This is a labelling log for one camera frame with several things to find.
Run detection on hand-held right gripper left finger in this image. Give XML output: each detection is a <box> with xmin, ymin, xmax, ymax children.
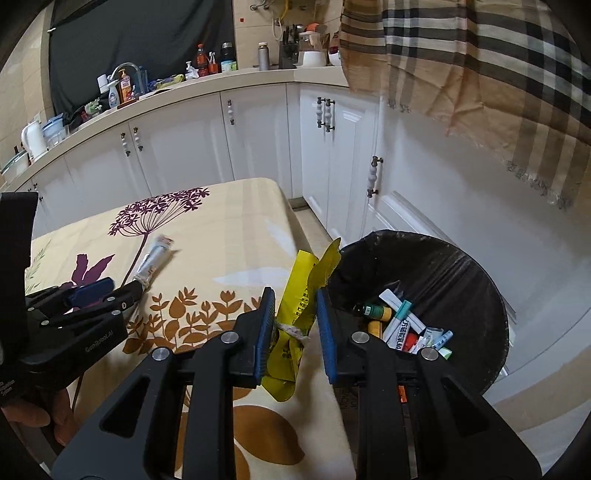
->
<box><xmin>51</xmin><ymin>286</ymin><xmax>278</xmax><ymax>480</ymax></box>

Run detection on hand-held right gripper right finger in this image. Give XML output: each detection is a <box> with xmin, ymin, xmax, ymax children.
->
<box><xmin>315</xmin><ymin>288</ymin><xmax>543</xmax><ymax>480</ymax></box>

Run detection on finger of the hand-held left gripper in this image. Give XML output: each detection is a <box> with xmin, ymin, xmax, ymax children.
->
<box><xmin>44</xmin><ymin>281</ymin><xmax>147</xmax><ymax>329</ymax></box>
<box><xmin>27</xmin><ymin>276</ymin><xmax>117</xmax><ymax>315</ymax></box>

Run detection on yellow wrapper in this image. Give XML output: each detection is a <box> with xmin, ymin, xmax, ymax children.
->
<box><xmin>261</xmin><ymin>237</ymin><xmax>342</xmax><ymax>402</ymax></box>

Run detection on silver white stick packet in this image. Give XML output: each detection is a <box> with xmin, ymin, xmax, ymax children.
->
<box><xmin>131</xmin><ymin>234</ymin><xmax>176</xmax><ymax>290</ymax></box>

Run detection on black trash bin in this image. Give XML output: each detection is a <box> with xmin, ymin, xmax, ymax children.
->
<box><xmin>328</xmin><ymin>229</ymin><xmax>514</xmax><ymax>398</ymax></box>

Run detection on person's left hand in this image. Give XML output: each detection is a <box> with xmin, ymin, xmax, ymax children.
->
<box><xmin>0</xmin><ymin>387</ymin><xmax>78</xmax><ymax>448</ymax></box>

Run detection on white stick packet teal tip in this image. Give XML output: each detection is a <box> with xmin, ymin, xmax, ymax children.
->
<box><xmin>383</xmin><ymin>300</ymin><xmax>413</xmax><ymax>341</ymax></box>

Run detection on floral tablecloth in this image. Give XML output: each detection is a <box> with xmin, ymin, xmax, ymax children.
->
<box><xmin>25</xmin><ymin>178</ymin><xmax>360</xmax><ymax>480</ymax></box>

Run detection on blue white packet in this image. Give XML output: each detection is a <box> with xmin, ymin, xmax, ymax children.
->
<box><xmin>424</xmin><ymin>326</ymin><xmax>454</xmax><ymax>352</ymax></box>

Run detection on white kettle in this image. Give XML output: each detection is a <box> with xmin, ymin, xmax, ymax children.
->
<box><xmin>21</xmin><ymin>121</ymin><xmax>49</xmax><ymax>160</ymax></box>

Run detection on clear plastic container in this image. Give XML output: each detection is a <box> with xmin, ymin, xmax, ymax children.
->
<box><xmin>42</xmin><ymin>115</ymin><xmax>71</xmax><ymax>147</ymax></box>

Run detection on white kitchen cabinets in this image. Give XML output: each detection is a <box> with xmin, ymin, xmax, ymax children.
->
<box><xmin>0</xmin><ymin>82</ymin><xmax>591</xmax><ymax>416</ymax></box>

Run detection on white cleaner bottle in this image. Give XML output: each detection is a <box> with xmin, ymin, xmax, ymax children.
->
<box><xmin>97</xmin><ymin>74</ymin><xmax>122</xmax><ymax>110</ymax></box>

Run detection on orange dish soap bottle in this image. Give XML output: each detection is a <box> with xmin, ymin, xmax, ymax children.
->
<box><xmin>117</xmin><ymin>69</ymin><xmax>134</xmax><ymax>103</ymax></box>

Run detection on chrome faucet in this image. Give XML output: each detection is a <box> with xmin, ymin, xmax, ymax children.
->
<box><xmin>107</xmin><ymin>62</ymin><xmax>149</xmax><ymax>100</ymax></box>

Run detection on black cloth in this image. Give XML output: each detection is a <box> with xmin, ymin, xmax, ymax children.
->
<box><xmin>48</xmin><ymin>0</ymin><xmax>236</xmax><ymax>117</ymax></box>

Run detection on dark bottle green label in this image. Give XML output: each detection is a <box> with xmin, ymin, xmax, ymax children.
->
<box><xmin>219</xmin><ymin>42</ymin><xmax>238</xmax><ymax>73</ymax></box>

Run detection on white juicer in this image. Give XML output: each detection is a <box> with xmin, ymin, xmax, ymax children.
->
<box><xmin>298</xmin><ymin>31</ymin><xmax>327</xmax><ymax>67</ymax></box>

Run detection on black knife block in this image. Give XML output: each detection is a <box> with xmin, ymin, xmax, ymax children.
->
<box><xmin>278</xmin><ymin>25</ymin><xmax>299</xmax><ymax>69</ymax></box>

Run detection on plaid cloth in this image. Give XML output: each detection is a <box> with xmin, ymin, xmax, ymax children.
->
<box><xmin>339</xmin><ymin>0</ymin><xmax>591</xmax><ymax>210</ymax></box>

